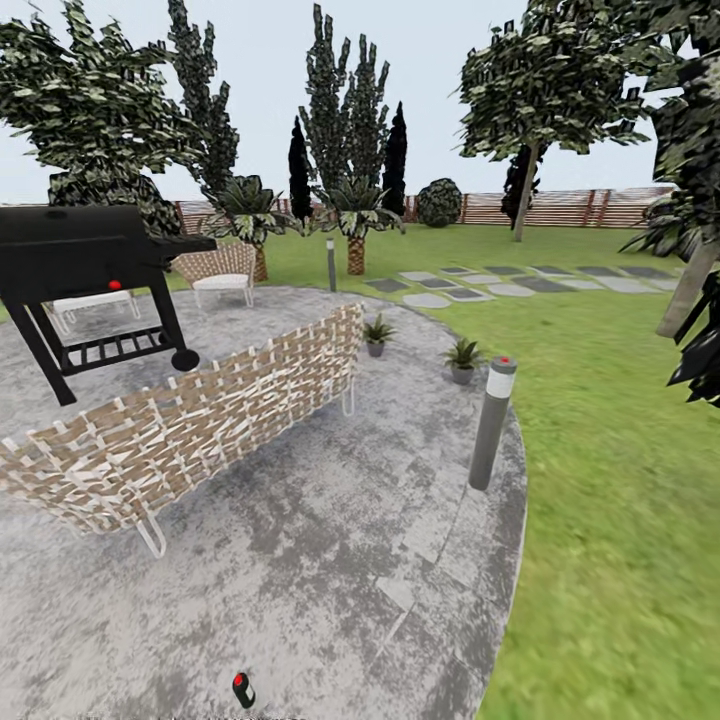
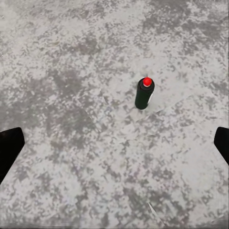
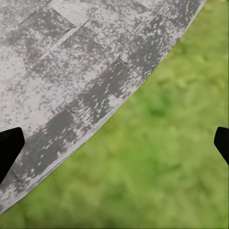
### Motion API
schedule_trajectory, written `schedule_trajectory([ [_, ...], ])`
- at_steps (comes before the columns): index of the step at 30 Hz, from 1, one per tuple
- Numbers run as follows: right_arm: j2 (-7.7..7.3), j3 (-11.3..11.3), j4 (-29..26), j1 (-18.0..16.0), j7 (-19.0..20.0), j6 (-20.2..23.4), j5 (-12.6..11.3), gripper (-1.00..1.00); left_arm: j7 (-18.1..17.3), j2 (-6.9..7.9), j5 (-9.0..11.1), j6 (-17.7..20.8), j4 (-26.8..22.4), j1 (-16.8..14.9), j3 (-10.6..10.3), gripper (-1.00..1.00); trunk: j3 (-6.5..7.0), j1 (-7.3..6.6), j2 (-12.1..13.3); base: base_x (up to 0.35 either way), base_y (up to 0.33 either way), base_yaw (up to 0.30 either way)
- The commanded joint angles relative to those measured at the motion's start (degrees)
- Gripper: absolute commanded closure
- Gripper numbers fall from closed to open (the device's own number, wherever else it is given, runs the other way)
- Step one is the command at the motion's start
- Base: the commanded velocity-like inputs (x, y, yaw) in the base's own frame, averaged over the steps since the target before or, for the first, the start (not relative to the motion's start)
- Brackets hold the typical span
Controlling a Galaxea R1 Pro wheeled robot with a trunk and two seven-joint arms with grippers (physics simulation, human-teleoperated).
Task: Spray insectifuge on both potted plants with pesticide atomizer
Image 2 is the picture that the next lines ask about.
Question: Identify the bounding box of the insectifuge atomizer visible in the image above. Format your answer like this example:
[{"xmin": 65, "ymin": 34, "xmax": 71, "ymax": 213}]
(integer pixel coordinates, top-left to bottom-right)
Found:
[{"xmin": 135, "ymin": 73, "xmax": 155, "ymax": 110}]

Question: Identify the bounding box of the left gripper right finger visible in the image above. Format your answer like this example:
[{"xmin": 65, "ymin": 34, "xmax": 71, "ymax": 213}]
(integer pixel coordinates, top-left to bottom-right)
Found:
[{"xmin": 214, "ymin": 127, "xmax": 229, "ymax": 165}]

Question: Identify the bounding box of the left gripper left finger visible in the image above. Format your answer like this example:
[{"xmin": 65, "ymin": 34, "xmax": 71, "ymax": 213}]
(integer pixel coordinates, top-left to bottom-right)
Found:
[{"xmin": 0, "ymin": 127, "xmax": 25, "ymax": 184}]

